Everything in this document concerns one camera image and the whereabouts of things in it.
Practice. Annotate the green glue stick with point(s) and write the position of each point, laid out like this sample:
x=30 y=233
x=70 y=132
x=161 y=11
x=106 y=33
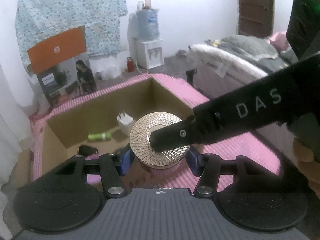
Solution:
x=104 y=136

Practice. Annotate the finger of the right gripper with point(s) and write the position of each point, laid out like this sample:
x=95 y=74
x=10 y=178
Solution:
x=177 y=135

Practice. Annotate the white water dispenser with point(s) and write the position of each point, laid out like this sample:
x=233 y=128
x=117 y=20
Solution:
x=149 y=53

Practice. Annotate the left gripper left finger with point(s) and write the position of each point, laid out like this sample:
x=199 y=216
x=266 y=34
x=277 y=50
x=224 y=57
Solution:
x=110 y=169

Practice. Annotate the gold lidded jar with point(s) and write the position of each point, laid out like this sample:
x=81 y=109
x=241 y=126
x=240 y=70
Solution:
x=139 y=142

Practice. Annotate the blue water jug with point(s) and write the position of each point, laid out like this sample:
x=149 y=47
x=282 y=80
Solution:
x=148 y=27

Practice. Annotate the white curtain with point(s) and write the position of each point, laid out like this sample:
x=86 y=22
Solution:
x=16 y=134

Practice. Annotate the white power adapter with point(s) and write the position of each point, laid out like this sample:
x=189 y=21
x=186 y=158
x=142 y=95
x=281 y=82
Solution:
x=125 y=123

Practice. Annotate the red thermos bottle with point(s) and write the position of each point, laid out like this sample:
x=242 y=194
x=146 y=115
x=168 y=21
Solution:
x=130 y=65

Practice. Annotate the brown wooden door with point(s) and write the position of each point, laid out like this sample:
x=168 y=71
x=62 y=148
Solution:
x=256 y=18

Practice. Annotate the person's hand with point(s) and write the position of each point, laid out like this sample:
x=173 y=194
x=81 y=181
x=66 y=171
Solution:
x=306 y=151

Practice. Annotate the white plastic bag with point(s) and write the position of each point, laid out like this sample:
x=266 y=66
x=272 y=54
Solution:
x=108 y=72

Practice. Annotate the grey green blanket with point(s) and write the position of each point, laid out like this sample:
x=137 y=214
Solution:
x=257 y=51

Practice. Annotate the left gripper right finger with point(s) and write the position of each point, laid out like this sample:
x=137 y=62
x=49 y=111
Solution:
x=209 y=167

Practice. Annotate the red checkered tablecloth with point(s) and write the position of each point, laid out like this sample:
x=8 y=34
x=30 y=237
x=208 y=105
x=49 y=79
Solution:
x=180 y=176

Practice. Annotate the black oval case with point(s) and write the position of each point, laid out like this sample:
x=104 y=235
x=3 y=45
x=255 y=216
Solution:
x=86 y=150

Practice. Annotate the orange philips product box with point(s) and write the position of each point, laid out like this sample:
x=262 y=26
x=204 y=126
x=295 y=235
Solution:
x=61 y=64

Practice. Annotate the brown cardboard box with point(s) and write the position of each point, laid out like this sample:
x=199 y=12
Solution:
x=71 y=123

